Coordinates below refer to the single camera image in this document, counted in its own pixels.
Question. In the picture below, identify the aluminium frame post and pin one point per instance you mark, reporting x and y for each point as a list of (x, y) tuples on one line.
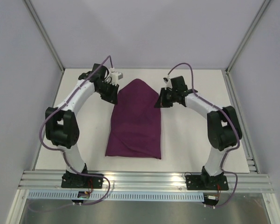
[(248, 34), (36, 18)]

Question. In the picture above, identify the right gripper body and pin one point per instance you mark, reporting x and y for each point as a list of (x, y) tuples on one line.
[(169, 95)]

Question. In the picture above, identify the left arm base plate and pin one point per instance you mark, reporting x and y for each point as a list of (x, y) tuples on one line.
[(75, 181)]

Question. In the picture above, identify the slotted cable duct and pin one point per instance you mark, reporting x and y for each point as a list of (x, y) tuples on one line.
[(118, 196)]

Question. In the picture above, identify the purple cloth mat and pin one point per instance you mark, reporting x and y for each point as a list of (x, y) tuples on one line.
[(135, 123)]

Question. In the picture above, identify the left aluminium frame post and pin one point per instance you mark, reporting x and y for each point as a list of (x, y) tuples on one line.
[(36, 18)]

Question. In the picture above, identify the aluminium rail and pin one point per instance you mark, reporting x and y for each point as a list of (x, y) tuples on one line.
[(246, 141), (142, 181)]

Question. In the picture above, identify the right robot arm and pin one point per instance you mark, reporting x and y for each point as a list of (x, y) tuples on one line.
[(223, 129)]

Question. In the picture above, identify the aluminium front rail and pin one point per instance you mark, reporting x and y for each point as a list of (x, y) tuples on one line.
[(142, 181)]

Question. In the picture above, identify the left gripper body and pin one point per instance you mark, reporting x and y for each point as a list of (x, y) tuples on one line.
[(108, 91)]

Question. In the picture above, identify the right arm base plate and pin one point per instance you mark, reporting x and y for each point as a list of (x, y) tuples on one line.
[(195, 182)]

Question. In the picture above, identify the right side aluminium rail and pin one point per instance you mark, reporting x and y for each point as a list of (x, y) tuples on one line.
[(246, 141)]

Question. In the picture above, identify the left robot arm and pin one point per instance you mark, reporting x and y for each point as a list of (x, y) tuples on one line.
[(60, 125)]

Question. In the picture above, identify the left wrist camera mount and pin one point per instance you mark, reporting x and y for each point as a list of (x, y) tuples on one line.
[(115, 76)]

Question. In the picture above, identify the right aluminium frame post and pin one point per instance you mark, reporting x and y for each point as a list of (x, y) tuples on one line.
[(248, 34)]

